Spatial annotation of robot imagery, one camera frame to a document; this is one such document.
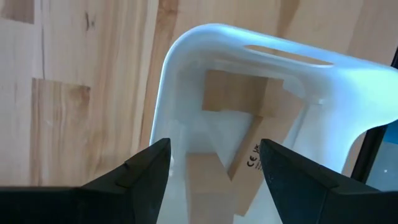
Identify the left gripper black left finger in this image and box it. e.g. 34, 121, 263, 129
77, 138, 172, 224

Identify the long natural block with print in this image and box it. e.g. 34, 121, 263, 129
226, 77, 306, 217

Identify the large white plastic bin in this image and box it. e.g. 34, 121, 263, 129
149, 23, 398, 224

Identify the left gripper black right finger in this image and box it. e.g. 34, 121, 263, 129
259, 138, 384, 224

